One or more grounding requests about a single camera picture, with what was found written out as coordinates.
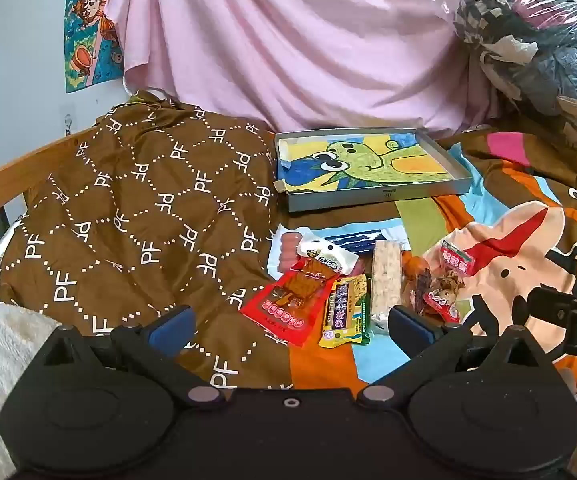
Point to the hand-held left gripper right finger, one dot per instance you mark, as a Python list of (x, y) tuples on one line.
[(408, 328)]

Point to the red snack packet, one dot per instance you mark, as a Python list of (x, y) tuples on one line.
[(283, 310)]

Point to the cartoon wall poster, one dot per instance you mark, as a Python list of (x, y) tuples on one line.
[(88, 35)]

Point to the pink cloth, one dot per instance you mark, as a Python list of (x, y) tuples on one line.
[(293, 35)]

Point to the grey tray with cartoon drawing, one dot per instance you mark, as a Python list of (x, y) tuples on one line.
[(368, 196)]

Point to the plastic bag of clothes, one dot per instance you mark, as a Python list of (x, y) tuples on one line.
[(533, 35)]

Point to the clear packet with red label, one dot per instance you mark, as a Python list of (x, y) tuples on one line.
[(456, 256), (441, 303)]

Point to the orange snack packet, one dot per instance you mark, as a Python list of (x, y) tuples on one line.
[(413, 270)]

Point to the green yellow snack packet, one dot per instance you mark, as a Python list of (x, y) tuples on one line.
[(343, 310)]

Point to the sausage packet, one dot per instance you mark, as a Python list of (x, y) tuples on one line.
[(287, 250)]

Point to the rice cracker bar packet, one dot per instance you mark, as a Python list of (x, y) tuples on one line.
[(386, 280)]

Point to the colourful cartoon bedsheet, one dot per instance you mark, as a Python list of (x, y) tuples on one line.
[(518, 240)]

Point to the brown patterned blanket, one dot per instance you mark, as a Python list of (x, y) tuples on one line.
[(143, 200)]

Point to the dark blue packet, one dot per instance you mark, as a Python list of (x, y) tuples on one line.
[(358, 241)]

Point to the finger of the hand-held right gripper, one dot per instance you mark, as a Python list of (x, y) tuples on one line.
[(550, 302)]

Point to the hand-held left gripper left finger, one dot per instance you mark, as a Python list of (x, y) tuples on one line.
[(173, 331)]

